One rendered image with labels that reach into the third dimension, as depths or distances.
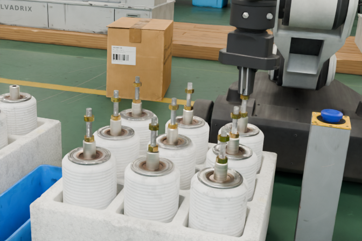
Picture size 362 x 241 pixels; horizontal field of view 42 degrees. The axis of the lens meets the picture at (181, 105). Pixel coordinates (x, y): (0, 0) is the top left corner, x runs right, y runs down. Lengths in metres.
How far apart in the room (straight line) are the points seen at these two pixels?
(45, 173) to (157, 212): 0.41
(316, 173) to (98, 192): 0.41
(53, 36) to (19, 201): 2.10
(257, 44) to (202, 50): 1.87
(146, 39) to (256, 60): 1.04
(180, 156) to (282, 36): 0.51
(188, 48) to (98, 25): 0.61
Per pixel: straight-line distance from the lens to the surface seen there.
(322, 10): 1.18
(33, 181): 1.12
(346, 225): 1.23
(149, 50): 1.93
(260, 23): 0.91
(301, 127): 1.28
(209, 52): 2.78
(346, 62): 2.76
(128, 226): 0.79
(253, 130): 1.00
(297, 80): 1.48
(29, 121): 1.17
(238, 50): 0.94
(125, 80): 1.98
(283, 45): 1.29
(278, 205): 1.25
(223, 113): 1.29
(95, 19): 3.04
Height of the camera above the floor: 0.61
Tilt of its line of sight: 18 degrees down
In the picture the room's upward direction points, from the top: 3 degrees clockwise
